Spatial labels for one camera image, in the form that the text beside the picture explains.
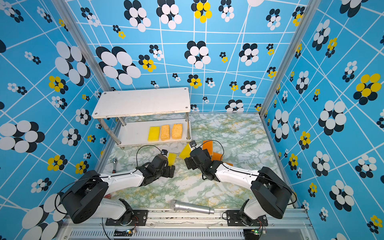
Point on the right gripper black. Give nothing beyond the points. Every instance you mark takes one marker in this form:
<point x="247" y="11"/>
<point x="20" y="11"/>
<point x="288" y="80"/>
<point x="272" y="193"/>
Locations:
<point x="189" y="161"/>

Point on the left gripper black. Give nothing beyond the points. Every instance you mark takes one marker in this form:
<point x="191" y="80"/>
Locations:
<point x="168" y="170"/>

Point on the yellow sponge back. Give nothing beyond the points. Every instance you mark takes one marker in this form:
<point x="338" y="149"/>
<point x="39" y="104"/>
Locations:
<point x="185" y="153"/>

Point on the yellow sponge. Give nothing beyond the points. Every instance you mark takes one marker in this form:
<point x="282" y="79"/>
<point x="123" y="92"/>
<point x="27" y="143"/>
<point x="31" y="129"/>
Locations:
<point x="171" y="159"/>
<point x="185" y="153"/>
<point x="154" y="134"/>

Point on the orange sponge back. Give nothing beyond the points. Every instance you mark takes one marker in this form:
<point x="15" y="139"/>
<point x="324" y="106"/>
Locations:
<point x="208" y="145"/>

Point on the tan porous sponge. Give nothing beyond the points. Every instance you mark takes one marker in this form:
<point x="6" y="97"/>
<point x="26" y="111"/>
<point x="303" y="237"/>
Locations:
<point x="177" y="131"/>
<point x="165" y="133"/>

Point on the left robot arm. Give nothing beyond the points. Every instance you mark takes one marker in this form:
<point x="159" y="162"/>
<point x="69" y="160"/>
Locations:
<point x="86" y="198"/>

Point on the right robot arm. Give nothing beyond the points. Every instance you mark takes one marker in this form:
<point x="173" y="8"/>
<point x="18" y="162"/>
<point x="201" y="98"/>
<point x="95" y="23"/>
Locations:
<point x="272" y="194"/>

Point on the white two-tier shelf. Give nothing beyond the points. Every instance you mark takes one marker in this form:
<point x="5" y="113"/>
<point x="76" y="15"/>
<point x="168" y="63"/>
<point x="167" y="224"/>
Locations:
<point x="114" y="107"/>

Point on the orange sponge middle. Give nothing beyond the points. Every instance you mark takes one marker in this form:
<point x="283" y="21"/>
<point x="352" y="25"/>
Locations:
<point x="217" y="157"/>

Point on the silver microphone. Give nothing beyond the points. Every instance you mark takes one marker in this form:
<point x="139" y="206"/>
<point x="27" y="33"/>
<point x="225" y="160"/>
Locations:
<point x="176" y="205"/>

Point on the green circuit board left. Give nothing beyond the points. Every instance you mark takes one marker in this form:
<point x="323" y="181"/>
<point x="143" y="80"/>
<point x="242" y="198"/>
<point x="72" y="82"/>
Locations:
<point x="124" y="233"/>

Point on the circuit board right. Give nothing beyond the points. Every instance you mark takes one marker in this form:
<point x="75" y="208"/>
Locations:
<point x="252" y="234"/>

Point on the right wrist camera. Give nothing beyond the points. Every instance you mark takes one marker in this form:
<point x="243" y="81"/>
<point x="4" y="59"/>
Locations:
<point x="193" y="145"/>

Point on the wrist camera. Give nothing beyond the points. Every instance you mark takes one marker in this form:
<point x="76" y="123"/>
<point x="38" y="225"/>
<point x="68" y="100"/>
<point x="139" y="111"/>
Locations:
<point x="193" y="145"/>
<point x="164" y="152"/>

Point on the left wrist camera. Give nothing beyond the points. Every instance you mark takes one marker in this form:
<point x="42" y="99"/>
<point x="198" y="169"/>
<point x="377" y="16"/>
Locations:
<point x="164" y="152"/>

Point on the red handled wrench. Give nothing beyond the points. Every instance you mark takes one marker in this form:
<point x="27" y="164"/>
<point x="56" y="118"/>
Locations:
<point x="114" y="161"/>

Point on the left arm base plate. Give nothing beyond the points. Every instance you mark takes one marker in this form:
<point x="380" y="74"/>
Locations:
<point x="134" y="218"/>

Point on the aluminium front rail frame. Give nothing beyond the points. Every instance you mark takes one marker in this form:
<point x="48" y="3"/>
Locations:
<point x="163" y="224"/>

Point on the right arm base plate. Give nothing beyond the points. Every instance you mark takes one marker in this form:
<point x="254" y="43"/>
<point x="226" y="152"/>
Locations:
<point x="235" y="219"/>

